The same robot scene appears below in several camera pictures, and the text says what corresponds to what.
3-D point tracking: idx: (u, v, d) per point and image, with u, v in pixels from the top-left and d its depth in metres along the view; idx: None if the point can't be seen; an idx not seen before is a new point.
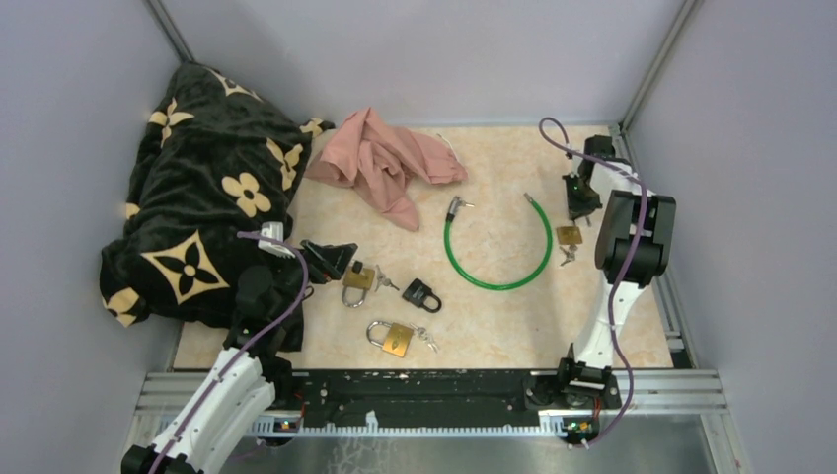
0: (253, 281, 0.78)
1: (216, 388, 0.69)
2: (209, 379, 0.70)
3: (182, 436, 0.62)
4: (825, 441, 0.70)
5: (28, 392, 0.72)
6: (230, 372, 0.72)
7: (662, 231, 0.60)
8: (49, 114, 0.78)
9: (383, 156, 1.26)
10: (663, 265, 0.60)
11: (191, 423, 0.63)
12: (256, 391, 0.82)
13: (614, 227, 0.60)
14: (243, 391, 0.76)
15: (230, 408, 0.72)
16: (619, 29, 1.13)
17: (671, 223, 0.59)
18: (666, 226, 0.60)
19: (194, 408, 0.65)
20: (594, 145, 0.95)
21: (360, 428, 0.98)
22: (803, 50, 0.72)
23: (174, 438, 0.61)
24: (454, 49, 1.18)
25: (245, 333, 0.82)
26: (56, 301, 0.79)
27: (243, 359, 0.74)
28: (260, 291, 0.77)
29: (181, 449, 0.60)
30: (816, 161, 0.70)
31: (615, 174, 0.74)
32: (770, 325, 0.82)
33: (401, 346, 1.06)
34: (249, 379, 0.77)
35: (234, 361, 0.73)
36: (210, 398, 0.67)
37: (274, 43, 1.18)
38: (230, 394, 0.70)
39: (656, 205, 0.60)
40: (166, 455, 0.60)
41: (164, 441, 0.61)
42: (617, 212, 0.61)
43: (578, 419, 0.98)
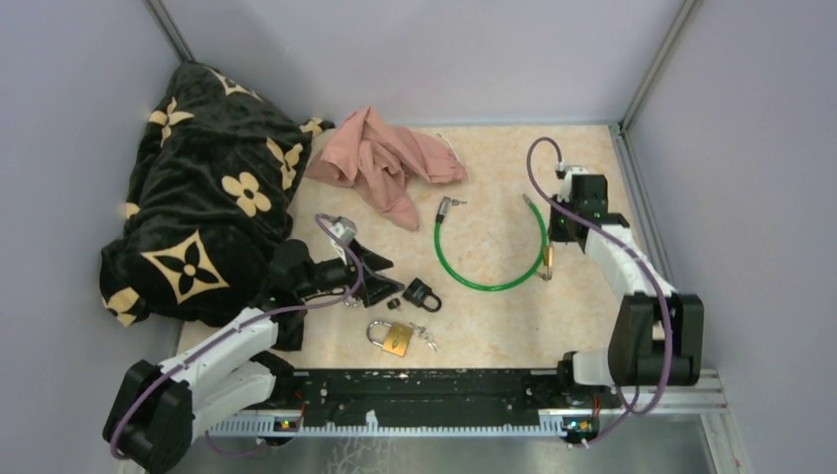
0: (288, 252, 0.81)
1: (233, 337, 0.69)
2: (229, 327, 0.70)
3: (190, 366, 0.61)
4: (824, 441, 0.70)
5: (28, 392, 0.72)
6: (250, 328, 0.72)
7: (690, 340, 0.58)
8: (49, 113, 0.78)
9: (383, 155, 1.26)
10: (695, 376, 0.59)
11: (202, 358, 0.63)
12: (256, 376, 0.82)
13: (640, 346, 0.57)
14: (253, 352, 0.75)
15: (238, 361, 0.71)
16: (620, 28, 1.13)
17: (699, 333, 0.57)
18: (694, 331, 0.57)
19: (209, 347, 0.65)
20: (584, 188, 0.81)
21: (360, 428, 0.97)
22: (803, 51, 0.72)
23: (182, 366, 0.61)
24: (453, 48, 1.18)
25: (270, 300, 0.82)
26: (56, 300, 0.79)
27: (266, 321, 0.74)
28: (292, 264, 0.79)
29: (185, 375, 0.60)
30: (816, 161, 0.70)
31: (618, 249, 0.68)
32: (769, 324, 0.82)
33: (401, 346, 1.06)
34: (262, 343, 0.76)
35: (257, 319, 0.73)
36: (226, 343, 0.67)
37: (274, 42, 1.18)
38: (243, 347, 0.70)
39: (682, 313, 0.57)
40: (169, 377, 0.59)
41: (171, 366, 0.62)
42: (640, 331, 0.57)
43: (578, 419, 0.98)
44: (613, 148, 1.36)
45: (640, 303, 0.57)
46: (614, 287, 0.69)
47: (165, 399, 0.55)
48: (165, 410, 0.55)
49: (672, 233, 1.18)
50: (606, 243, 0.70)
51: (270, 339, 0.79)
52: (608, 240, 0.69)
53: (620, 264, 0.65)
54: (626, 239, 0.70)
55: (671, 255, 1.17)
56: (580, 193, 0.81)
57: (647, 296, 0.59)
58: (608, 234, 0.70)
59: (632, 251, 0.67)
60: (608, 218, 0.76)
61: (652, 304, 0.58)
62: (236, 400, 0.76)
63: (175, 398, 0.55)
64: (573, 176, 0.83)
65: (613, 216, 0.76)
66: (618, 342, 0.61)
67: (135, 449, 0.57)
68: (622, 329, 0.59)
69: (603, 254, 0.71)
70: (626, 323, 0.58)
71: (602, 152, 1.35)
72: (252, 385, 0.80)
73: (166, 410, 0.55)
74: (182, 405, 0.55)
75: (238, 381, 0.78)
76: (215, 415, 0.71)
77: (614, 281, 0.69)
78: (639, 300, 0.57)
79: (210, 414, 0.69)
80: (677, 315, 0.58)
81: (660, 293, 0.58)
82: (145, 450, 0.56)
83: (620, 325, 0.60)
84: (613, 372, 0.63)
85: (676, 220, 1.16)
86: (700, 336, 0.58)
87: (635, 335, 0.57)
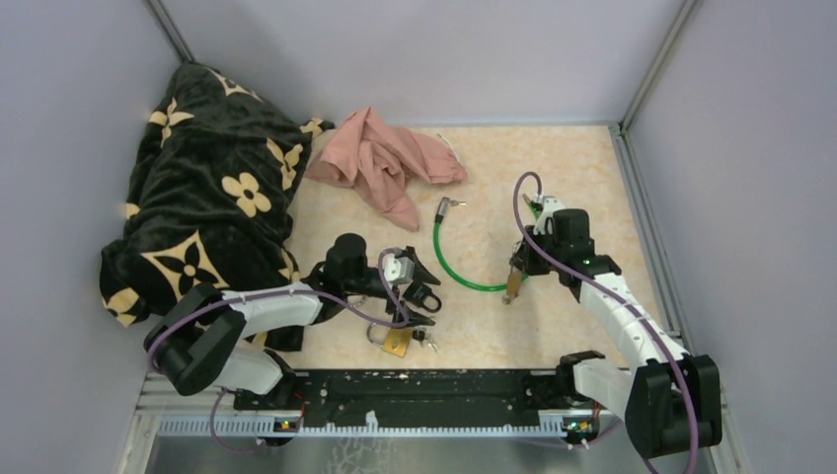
0: (345, 243, 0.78)
1: (284, 297, 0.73)
2: (285, 287, 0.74)
3: (247, 302, 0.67)
4: (824, 440, 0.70)
5: (28, 392, 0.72)
6: (301, 295, 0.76)
7: (711, 403, 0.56)
8: (49, 113, 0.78)
9: (383, 156, 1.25)
10: (717, 434, 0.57)
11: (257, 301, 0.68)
12: (271, 363, 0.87)
13: (659, 418, 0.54)
14: (290, 322, 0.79)
15: (278, 322, 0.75)
16: (620, 29, 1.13)
17: (716, 395, 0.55)
18: (713, 392, 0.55)
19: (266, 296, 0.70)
20: (570, 230, 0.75)
21: (360, 428, 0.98)
22: (803, 51, 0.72)
23: (241, 298, 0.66)
24: (453, 49, 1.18)
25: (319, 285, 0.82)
26: (56, 300, 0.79)
27: (316, 296, 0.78)
28: (347, 254, 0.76)
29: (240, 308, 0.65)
30: (816, 161, 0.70)
31: (619, 306, 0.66)
32: (770, 324, 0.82)
33: (401, 346, 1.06)
34: (302, 317, 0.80)
35: (308, 290, 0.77)
36: (276, 301, 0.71)
37: (274, 43, 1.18)
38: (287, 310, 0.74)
39: (699, 377, 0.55)
40: (228, 303, 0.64)
41: (231, 296, 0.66)
42: (658, 401, 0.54)
43: (578, 419, 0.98)
44: (613, 149, 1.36)
45: (652, 374, 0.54)
46: (618, 344, 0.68)
47: (218, 323, 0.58)
48: (215, 333, 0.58)
49: (673, 233, 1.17)
50: (604, 298, 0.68)
51: (309, 320, 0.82)
52: (606, 295, 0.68)
53: (625, 326, 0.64)
54: (622, 290, 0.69)
55: (672, 255, 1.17)
56: (567, 235, 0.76)
57: (659, 364, 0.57)
58: (605, 288, 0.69)
59: (634, 307, 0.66)
60: (593, 265, 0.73)
61: (665, 372, 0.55)
62: (249, 373, 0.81)
63: (229, 326, 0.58)
64: (557, 216, 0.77)
65: (603, 260, 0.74)
66: (634, 418, 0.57)
67: (170, 362, 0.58)
68: (640, 406, 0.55)
69: (600, 306, 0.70)
70: (642, 398, 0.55)
71: (602, 152, 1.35)
72: (266, 369, 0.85)
73: (216, 334, 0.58)
74: (230, 336, 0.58)
75: (257, 357, 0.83)
76: (231, 376, 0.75)
77: (617, 338, 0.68)
78: (651, 371, 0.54)
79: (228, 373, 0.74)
80: (692, 377, 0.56)
81: (671, 361, 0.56)
82: (177, 367, 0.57)
83: (634, 400, 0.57)
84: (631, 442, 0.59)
85: (676, 220, 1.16)
86: (719, 397, 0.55)
87: (654, 407, 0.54)
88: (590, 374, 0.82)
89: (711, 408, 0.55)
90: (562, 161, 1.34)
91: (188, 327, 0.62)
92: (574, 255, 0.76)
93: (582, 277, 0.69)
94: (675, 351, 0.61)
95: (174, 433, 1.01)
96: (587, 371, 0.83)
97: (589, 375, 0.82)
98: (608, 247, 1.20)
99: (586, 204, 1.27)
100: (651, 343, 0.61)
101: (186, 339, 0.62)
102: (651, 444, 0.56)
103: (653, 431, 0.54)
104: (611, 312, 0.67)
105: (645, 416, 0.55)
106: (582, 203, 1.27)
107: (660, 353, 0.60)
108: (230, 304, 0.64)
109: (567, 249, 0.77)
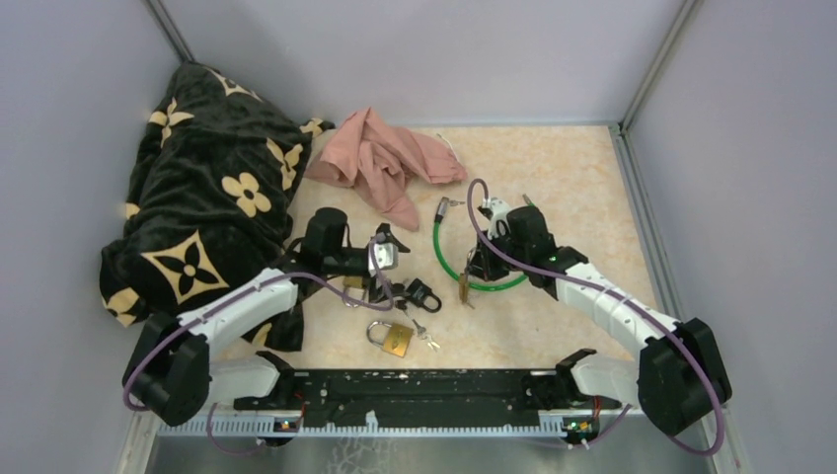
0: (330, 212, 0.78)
1: (253, 296, 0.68)
2: (250, 283, 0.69)
3: (208, 321, 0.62)
4: (824, 439, 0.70)
5: (28, 392, 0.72)
6: (270, 286, 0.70)
7: (714, 359, 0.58)
8: (49, 113, 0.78)
9: (383, 156, 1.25)
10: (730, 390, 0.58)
11: (220, 314, 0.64)
12: (264, 366, 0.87)
13: (678, 392, 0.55)
14: (270, 312, 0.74)
15: (255, 320, 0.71)
16: (620, 29, 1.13)
17: (716, 350, 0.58)
18: (713, 353, 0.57)
19: (228, 302, 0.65)
20: (529, 230, 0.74)
21: (360, 428, 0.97)
22: (803, 51, 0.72)
23: (200, 320, 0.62)
24: (454, 49, 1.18)
25: (292, 263, 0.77)
26: (56, 300, 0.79)
27: (286, 281, 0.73)
28: (332, 221, 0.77)
29: (202, 330, 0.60)
30: (816, 161, 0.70)
31: (603, 295, 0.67)
32: (770, 324, 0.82)
33: (401, 346, 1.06)
34: (278, 307, 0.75)
35: (277, 278, 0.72)
36: (243, 301, 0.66)
37: (274, 43, 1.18)
38: (261, 306, 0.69)
39: (697, 340, 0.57)
40: (188, 330, 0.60)
41: (189, 319, 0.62)
42: (671, 377, 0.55)
43: (578, 419, 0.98)
44: (613, 149, 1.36)
45: (655, 354, 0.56)
46: (612, 332, 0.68)
47: (183, 352, 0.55)
48: (183, 361, 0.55)
49: (673, 233, 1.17)
50: (584, 289, 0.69)
51: (291, 302, 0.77)
52: (584, 286, 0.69)
53: (613, 310, 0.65)
54: (596, 277, 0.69)
55: (672, 255, 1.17)
56: (526, 236, 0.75)
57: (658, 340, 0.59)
58: (580, 279, 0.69)
59: (615, 291, 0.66)
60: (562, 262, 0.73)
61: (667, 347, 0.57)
62: (240, 383, 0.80)
63: (192, 352, 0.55)
64: (511, 219, 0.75)
65: (569, 253, 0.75)
66: (649, 401, 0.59)
67: (152, 398, 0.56)
68: (653, 386, 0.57)
69: (582, 298, 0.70)
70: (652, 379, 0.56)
71: (602, 152, 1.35)
72: (258, 372, 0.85)
73: (183, 362, 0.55)
74: (199, 357, 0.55)
75: (246, 365, 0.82)
76: (222, 391, 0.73)
77: (609, 326, 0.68)
78: (654, 351, 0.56)
79: (218, 388, 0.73)
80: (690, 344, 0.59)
81: (667, 335, 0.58)
82: (161, 400, 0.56)
83: (646, 380, 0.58)
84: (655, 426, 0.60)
85: (676, 220, 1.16)
86: (719, 354, 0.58)
87: (668, 387, 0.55)
88: (593, 372, 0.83)
89: (716, 366, 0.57)
90: (562, 161, 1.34)
91: (162, 358, 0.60)
92: (538, 253, 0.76)
93: (558, 275, 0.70)
94: (665, 323, 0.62)
95: (174, 433, 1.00)
96: (589, 369, 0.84)
97: (591, 374, 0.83)
98: (608, 247, 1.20)
99: (587, 203, 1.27)
100: (642, 322, 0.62)
101: (164, 369, 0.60)
102: (677, 421, 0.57)
103: (672, 409, 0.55)
104: (595, 301, 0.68)
105: (659, 397, 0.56)
106: (582, 203, 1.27)
107: (654, 328, 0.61)
108: (190, 329, 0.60)
109: (530, 248, 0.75)
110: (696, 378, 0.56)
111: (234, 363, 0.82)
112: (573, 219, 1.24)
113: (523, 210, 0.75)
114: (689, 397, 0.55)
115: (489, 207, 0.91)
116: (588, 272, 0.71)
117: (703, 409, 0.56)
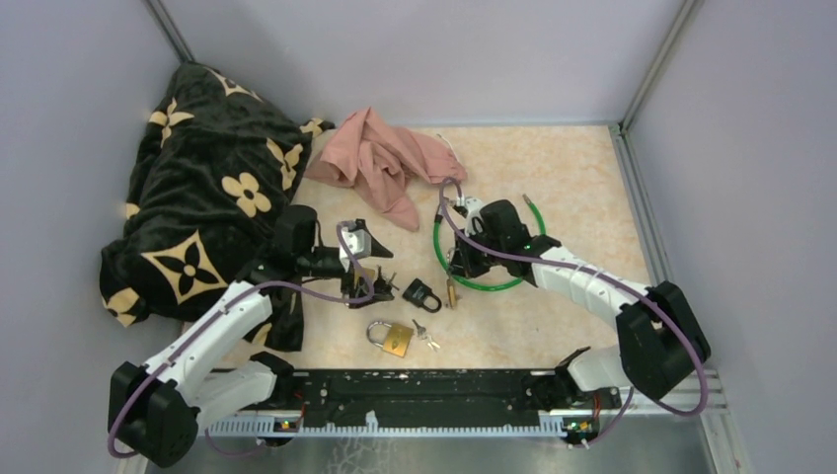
0: (296, 211, 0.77)
1: (220, 322, 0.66)
2: (214, 309, 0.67)
3: (176, 362, 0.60)
4: (824, 440, 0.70)
5: (29, 392, 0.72)
6: (238, 307, 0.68)
7: (686, 320, 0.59)
8: (48, 114, 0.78)
9: (383, 156, 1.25)
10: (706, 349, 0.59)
11: (189, 352, 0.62)
12: (259, 373, 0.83)
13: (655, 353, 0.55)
14: (248, 328, 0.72)
15: (232, 341, 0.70)
16: (619, 29, 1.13)
17: (688, 308, 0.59)
18: (686, 315, 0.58)
19: (194, 337, 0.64)
20: (501, 223, 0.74)
21: (360, 428, 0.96)
22: (803, 52, 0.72)
23: (168, 363, 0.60)
24: (454, 48, 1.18)
25: (261, 269, 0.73)
26: (57, 300, 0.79)
27: (256, 296, 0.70)
28: (299, 220, 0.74)
29: (172, 374, 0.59)
30: (816, 162, 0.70)
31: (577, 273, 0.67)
32: (769, 324, 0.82)
33: (401, 346, 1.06)
34: (257, 319, 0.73)
35: (244, 296, 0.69)
36: (210, 332, 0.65)
37: (274, 42, 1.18)
38: (232, 329, 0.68)
39: (669, 301, 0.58)
40: (156, 377, 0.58)
41: (156, 364, 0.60)
42: (648, 341, 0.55)
43: (578, 419, 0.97)
44: (612, 149, 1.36)
45: (632, 318, 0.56)
46: (588, 307, 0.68)
47: (155, 401, 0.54)
48: (157, 413, 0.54)
49: (673, 233, 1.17)
50: (559, 271, 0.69)
51: (266, 313, 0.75)
52: (559, 268, 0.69)
53: (587, 285, 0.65)
54: (570, 258, 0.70)
55: (671, 255, 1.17)
56: (499, 229, 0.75)
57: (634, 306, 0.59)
58: (555, 261, 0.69)
59: (587, 267, 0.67)
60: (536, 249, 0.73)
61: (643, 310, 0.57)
62: (236, 399, 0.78)
63: (164, 401, 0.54)
64: (484, 215, 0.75)
65: (542, 240, 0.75)
66: (633, 368, 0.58)
67: (139, 444, 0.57)
68: (634, 353, 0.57)
69: (558, 279, 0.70)
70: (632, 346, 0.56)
71: (602, 152, 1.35)
72: (255, 382, 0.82)
73: (157, 412, 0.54)
74: (173, 406, 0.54)
75: (240, 378, 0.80)
76: (217, 411, 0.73)
77: (585, 302, 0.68)
78: (631, 316, 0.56)
79: (214, 409, 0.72)
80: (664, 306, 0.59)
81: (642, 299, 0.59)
82: (148, 447, 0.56)
83: (627, 349, 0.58)
84: (641, 394, 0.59)
85: (676, 220, 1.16)
86: (691, 311, 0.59)
87: (648, 352, 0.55)
88: (588, 366, 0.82)
89: (690, 326, 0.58)
90: (562, 161, 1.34)
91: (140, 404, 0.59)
92: (514, 245, 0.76)
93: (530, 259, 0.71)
94: (638, 286, 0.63)
95: None
96: (583, 365, 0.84)
97: (586, 369, 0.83)
98: (608, 247, 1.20)
99: (587, 203, 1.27)
100: (616, 291, 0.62)
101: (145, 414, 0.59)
102: (660, 384, 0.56)
103: (657, 373, 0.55)
104: (570, 279, 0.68)
105: (642, 363, 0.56)
106: (582, 203, 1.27)
107: (629, 294, 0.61)
108: (158, 376, 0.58)
109: (505, 241, 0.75)
110: (674, 340, 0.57)
111: (227, 378, 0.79)
112: (573, 219, 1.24)
113: (496, 205, 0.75)
114: (669, 358, 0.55)
115: (462, 206, 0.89)
116: (560, 255, 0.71)
117: (685, 370, 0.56)
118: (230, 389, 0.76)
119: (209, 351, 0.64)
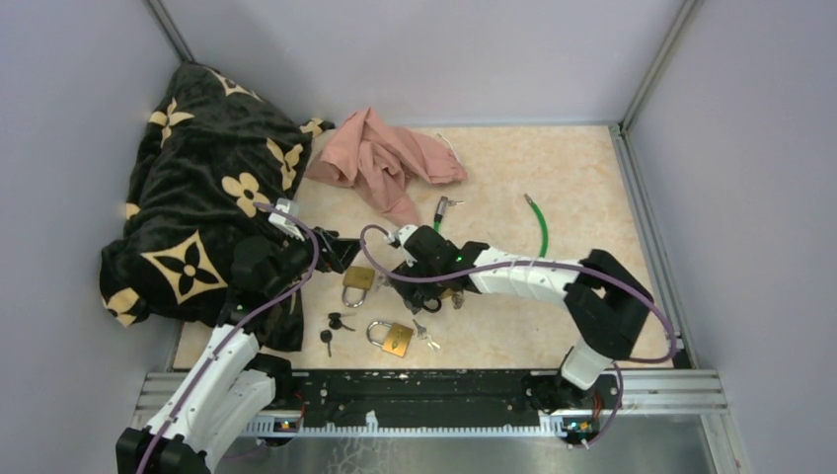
0: (249, 251, 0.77)
1: (212, 366, 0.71)
2: (204, 357, 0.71)
3: (179, 417, 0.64)
4: (825, 441, 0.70)
5: (27, 392, 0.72)
6: (225, 350, 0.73)
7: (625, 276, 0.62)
8: (48, 114, 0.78)
9: (383, 156, 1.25)
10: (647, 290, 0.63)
11: (189, 403, 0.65)
12: (256, 386, 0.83)
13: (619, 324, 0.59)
14: (240, 366, 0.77)
15: (228, 383, 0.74)
16: (620, 29, 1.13)
17: (620, 267, 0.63)
18: (618, 270, 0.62)
19: (191, 387, 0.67)
20: (426, 247, 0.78)
21: (360, 428, 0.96)
22: (801, 52, 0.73)
23: (170, 420, 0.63)
24: (453, 49, 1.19)
25: (239, 309, 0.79)
26: (56, 299, 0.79)
27: (240, 337, 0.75)
28: (255, 261, 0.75)
29: (176, 430, 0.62)
30: (815, 162, 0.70)
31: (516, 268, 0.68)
32: (770, 323, 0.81)
33: (401, 346, 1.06)
34: (246, 356, 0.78)
35: (229, 339, 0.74)
36: (204, 380, 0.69)
37: (274, 43, 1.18)
38: (225, 371, 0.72)
39: (602, 268, 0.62)
40: (162, 436, 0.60)
41: (159, 424, 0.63)
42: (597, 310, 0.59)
43: (578, 419, 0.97)
44: (613, 149, 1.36)
45: (576, 296, 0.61)
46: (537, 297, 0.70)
47: (166, 457, 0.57)
48: (171, 467, 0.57)
49: (673, 233, 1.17)
50: (496, 273, 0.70)
51: (254, 349, 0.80)
52: (495, 269, 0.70)
53: (527, 277, 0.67)
54: (501, 257, 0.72)
55: (672, 256, 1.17)
56: (427, 253, 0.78)
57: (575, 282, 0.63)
58: (488, 265, 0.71)
59: (520, 260, 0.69)
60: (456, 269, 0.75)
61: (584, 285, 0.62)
62: (240, 423, 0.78)
63: (176, 455, 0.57)
64: (408, 245, 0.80)
65: (472, 248, 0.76)
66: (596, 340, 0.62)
67: None
68: (591, 327, 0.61)
69: (500, 282, 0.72)
70: (587, 320, 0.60)
71: (602, 152, 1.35)
72: (256, 395, 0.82)
73: (170, 468, 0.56)
74: (185, 458, 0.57)
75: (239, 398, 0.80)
76: (225, 444, 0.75)
77: (531, 293, 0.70)
78: (574, 293, 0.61)
79: (222, 442, 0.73)
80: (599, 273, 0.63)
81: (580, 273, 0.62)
82: None
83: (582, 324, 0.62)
84: (611, 360, 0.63)
85: (676, 220, 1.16)
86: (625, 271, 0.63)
87: (603, 321, 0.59)
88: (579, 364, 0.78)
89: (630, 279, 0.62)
90: (563, 160, 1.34)
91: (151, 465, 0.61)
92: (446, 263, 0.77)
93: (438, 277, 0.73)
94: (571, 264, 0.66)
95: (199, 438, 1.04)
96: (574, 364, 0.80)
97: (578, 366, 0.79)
98: (608, 247, 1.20)
99: (587, 203, 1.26)
100: (556, 272, 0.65)
101: None
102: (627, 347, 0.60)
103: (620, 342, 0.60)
104: (509, 277, 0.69)
105: (603, 334, 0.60)
106: (582, 203, 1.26)
107: (567, 272, 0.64)
108: (164, 434, 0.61)
109: (437, 261, 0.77)
110: (624, 298, 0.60)
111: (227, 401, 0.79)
112: (573, 219, 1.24)
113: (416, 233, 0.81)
114: (626, 320, 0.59)
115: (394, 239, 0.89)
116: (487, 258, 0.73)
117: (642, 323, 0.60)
118: (233, 416, 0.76)
119: (207, 399, 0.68)
